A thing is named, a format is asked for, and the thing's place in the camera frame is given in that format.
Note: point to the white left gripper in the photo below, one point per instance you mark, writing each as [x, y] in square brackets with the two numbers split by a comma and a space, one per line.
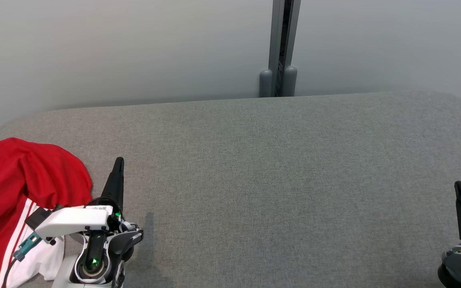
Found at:
[74, 220]

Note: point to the red jersey with white sleeves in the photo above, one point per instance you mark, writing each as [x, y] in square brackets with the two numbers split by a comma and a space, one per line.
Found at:
[10, 176]

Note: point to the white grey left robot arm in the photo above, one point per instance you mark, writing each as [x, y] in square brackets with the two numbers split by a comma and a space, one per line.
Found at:
[94, 248]

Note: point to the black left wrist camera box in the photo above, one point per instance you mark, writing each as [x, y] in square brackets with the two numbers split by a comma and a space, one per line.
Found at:
[38, 218]

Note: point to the grey metal partition post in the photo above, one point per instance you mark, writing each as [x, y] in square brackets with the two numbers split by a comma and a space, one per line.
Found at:
[280, 40]

